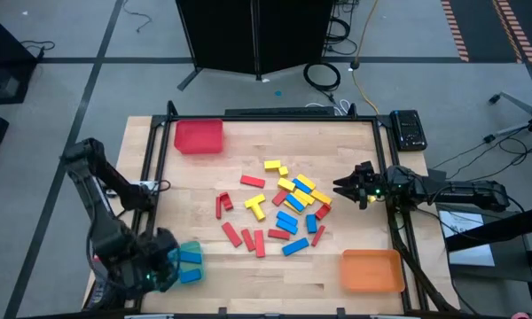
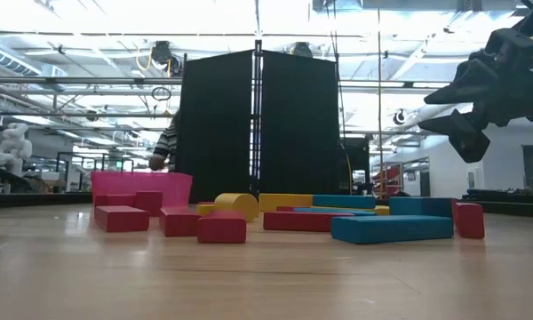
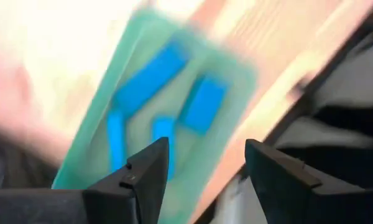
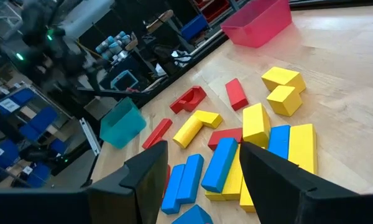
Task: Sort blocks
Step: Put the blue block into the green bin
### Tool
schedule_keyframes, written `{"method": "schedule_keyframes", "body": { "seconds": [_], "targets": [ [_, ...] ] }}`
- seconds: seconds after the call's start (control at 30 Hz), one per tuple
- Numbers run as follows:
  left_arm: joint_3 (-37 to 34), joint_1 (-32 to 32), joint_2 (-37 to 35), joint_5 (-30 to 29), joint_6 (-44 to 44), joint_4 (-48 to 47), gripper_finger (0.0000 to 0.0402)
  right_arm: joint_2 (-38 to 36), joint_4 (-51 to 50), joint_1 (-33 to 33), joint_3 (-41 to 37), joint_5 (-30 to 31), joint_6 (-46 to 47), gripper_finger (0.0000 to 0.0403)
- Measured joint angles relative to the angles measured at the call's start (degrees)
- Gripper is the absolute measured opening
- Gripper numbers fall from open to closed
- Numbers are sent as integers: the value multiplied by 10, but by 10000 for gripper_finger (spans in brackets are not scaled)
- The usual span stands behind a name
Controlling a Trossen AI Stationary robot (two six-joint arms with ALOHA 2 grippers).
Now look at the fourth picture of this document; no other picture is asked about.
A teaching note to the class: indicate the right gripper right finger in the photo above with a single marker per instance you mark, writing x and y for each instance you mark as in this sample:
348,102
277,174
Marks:
283,193

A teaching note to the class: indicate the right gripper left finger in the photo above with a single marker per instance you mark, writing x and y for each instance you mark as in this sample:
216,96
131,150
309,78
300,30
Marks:
143,186

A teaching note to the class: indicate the red arch block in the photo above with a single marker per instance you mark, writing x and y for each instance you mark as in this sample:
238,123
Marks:
192,101

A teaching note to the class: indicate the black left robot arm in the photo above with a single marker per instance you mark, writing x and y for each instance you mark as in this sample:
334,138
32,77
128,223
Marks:
34,25

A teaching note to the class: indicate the red wooden block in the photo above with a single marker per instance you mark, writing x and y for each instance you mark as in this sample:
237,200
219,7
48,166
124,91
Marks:
223,137
157,133
236,95
167,180

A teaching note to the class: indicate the blue wooden block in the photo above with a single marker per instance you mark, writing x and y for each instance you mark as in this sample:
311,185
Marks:
190,179
279,141
172,189
219,165

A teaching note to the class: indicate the blue triangular block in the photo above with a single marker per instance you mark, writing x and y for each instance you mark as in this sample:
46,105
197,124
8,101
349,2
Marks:
192,216

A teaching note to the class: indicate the teal plastic bin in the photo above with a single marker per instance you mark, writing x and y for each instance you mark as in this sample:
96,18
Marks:
122,124

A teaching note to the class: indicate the yellow cylinder block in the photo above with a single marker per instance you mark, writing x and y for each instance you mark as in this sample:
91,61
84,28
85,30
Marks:
186,132

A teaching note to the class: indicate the blue framed tablet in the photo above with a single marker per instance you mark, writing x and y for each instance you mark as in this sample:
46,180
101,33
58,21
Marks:
124,80

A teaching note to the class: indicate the rack of blue bins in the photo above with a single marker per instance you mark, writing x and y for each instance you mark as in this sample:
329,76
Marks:
25,124

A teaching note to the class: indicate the blue storage bin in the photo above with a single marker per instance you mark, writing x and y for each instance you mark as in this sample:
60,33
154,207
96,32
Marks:
194,27

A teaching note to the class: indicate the red plastic bin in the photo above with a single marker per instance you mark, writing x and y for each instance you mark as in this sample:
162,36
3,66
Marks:
258,21

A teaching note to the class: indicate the silver frame bracket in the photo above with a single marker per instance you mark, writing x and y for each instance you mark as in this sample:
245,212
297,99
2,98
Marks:
90,137

